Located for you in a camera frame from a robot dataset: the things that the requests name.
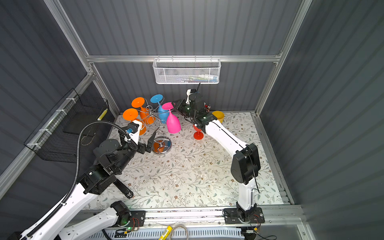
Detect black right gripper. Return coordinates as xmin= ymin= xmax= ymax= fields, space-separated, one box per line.
xmin=172 ymin=99 xmax=197 ymax=121

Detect black stapler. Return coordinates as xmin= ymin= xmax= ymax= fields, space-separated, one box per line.
xmin=113 ymin=179 xmax=134 ymax=199

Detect yellow wine glass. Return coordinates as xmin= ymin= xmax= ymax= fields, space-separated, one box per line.
xmin=212 ymin=111 xmax=225 ymax=123

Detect white wire wall basket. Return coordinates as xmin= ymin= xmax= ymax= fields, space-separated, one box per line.
xmin=153 ymin=58 xmax=222 ymax=85

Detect red wine glass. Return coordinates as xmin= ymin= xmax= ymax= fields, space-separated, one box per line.
xmin=193 ymin=125 xmax=204 ymax=140

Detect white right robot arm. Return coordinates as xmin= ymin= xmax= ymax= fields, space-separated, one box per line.
xmin=171 ymin=92 xmax=265 ymax=224

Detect black wire side basket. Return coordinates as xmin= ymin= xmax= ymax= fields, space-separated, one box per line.
xmin=24 ymin=85 xmax=115 ymax=163

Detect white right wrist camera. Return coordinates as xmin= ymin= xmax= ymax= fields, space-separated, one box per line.
xmin=186 ymin=89 xmax=198 ymax=105

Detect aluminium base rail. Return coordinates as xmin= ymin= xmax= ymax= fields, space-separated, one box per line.
xmin=74 ymin=206 xmax=301 ymax=229

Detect chrome wine glass rack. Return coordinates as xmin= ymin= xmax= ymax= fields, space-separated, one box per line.
xmin=145 ymin=101 xmax=172 ymax=155

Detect yellow marker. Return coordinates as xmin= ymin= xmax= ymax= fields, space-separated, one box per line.
xmin=159 ymin=226 xmax=173 ymax=240

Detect pink wine glass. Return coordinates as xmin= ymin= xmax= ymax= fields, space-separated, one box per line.
xmin=162 ymin=102 xmax=181 ymax=134

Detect blue wine glass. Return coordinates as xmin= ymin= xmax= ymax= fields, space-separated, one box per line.
xmin=150 ymin=94 xmax=169 ymax=124

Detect black corrugated cable conduit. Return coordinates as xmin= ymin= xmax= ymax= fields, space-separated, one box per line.
xmin=20 ymin=120 xmax=130 ymax=240

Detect orange wine glass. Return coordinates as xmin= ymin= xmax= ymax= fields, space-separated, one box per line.
xmin=123 ymin=108 xmax=147 ymax=136
xmin=132 ymin=97 xmax=155 ymax=125

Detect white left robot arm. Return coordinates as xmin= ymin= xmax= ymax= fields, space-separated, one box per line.
xmin=16 ymin=120 xmax=150 ymax=240

